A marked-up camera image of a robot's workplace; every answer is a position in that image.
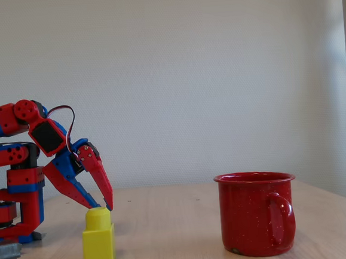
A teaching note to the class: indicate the blue red gripper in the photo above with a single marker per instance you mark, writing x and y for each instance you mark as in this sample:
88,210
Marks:
68,162

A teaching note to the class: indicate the red enamel mug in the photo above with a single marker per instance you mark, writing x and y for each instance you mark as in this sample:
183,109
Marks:
245,213

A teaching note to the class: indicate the yellow green toy block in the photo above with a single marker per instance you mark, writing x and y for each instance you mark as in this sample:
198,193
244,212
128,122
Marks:
98,246

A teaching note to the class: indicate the grey duct tape piece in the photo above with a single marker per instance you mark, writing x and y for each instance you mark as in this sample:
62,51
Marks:
6,253

